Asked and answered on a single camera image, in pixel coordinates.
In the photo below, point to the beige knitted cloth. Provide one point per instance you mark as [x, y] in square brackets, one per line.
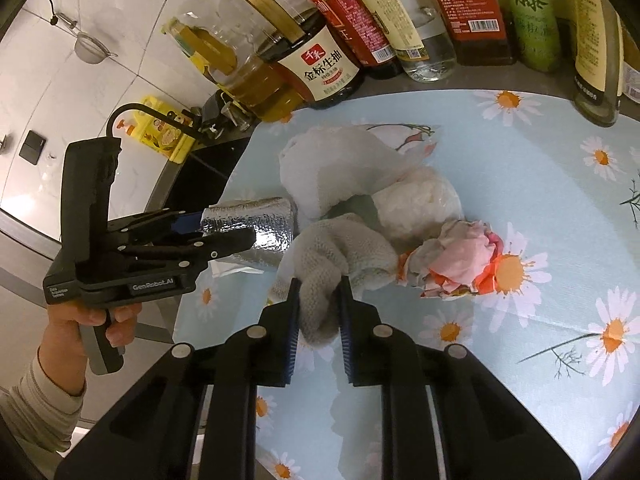
[325, 260]

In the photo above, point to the clear cooking oil jug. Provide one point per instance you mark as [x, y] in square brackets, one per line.
[260, 91]

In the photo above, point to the yellow packet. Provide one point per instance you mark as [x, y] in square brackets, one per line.
[160, 130]

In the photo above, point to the brown bottle dark red label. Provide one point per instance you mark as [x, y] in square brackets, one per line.
[462, 0]

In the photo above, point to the small yellow oil bottle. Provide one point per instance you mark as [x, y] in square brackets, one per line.
[200, 45]

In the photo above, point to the person's left hand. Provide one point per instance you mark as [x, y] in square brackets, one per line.
[62, 332]

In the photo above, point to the daisy print tablecloth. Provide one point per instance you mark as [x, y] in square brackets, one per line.
[525, 185]

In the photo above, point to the dark soy sauce jug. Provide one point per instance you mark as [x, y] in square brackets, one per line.
[312, 67]

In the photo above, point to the pink orange wrapper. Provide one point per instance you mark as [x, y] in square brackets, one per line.
[460, 255]

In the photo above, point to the green bottle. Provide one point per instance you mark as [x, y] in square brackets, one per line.
[532, 15]

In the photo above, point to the black faucet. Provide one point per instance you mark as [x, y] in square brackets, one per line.
[145, 106]

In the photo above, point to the person's left forearm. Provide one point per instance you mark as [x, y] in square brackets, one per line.
[35, 410]

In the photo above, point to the dark bottle cream label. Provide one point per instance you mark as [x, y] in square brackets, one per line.
[592, 52]

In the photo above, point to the metal mesh strainer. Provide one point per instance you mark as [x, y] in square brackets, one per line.
[90, 49]

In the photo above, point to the dark bottle bright red label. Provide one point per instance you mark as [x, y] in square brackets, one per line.
[345, 15]

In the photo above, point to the white label bottle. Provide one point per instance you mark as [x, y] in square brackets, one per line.
[631, 80]

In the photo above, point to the silver foil pouch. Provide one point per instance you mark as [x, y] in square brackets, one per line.
[270, 220]

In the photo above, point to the translucent white plastic bag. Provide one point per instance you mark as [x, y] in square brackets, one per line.
[325, 160]

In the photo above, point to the clear bottle yellow label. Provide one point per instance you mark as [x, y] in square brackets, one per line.
[387, 10]

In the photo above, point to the black wall switch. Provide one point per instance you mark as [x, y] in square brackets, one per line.
[32, 147]

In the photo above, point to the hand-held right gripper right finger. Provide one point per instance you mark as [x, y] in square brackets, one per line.
[348, 332]

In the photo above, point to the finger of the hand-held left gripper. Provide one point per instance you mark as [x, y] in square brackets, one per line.
[150, 221]
[215, 247]

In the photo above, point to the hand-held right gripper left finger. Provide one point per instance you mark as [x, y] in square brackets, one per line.
[287, 332]

